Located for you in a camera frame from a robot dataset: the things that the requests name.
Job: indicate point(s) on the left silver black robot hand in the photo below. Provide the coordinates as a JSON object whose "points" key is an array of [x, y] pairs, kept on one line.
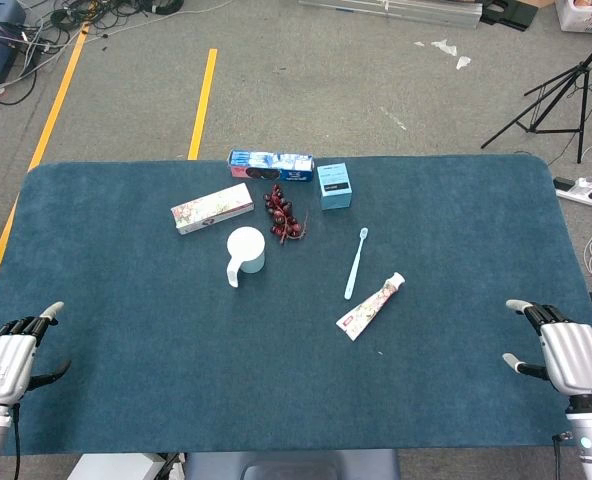
{"points": [[3, 365]]}

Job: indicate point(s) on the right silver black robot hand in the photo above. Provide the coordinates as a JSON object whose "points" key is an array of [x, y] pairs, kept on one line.
{"points": [[573, 355]]}

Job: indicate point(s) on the floral toothpaste tube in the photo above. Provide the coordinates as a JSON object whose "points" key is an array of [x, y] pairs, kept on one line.
{"points": [[368, 310]]}

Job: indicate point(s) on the light blue toothbrush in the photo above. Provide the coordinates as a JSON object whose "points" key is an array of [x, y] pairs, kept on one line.
{"points": [[356, 262]]}

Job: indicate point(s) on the white plastic box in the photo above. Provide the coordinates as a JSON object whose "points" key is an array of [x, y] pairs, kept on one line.
{"points": [[116, 470]]}

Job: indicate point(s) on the floral long box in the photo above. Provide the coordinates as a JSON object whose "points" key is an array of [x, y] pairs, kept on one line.
{"points": [[211, 207]]}

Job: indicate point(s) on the blue felt table mat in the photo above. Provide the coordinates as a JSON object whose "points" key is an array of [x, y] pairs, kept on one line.
{"points": [[126, 300]]}

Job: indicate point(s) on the white power strip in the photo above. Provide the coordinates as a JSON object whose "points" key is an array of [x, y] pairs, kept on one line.
{"points": [[576, 192]]}

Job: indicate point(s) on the long yellow floor tape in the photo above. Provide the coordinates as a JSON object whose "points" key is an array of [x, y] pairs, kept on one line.
{"points": [[51, 120]]}

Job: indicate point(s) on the black tripod stand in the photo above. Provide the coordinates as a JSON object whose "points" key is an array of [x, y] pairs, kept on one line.
{"points": [[584, 67]]}

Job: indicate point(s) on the small light blue box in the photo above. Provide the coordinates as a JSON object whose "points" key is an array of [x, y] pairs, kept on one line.
{"points": [[335, 192]]}

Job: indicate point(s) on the dark red grape bunch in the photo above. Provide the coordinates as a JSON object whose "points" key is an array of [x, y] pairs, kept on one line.
{"points": [[278, 212]]}

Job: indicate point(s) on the short yellow floor tape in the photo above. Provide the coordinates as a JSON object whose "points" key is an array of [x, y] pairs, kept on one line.
{"points": [[203, 100]]}

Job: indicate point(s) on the blue pink cookie box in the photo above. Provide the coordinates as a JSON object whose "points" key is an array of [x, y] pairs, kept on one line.
{"points": [[271, 165]]}

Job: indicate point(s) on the white plastic basket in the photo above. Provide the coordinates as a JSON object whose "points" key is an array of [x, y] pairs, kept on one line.
{"points": [[581, 20]]}

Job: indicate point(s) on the aluminium profile rails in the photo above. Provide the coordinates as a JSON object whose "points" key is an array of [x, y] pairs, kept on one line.
{"points": [[426, 12]]}

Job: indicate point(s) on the black flat bracket plate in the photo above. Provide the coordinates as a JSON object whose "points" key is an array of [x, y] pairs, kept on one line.
{"points": [[516, 17]]}

